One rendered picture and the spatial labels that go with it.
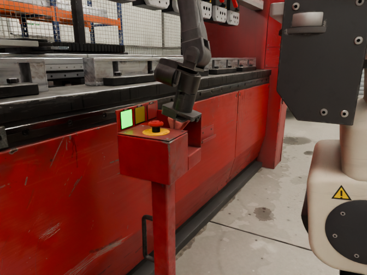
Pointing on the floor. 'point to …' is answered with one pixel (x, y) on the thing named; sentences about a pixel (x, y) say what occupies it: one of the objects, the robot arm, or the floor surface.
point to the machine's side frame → (274, 124)
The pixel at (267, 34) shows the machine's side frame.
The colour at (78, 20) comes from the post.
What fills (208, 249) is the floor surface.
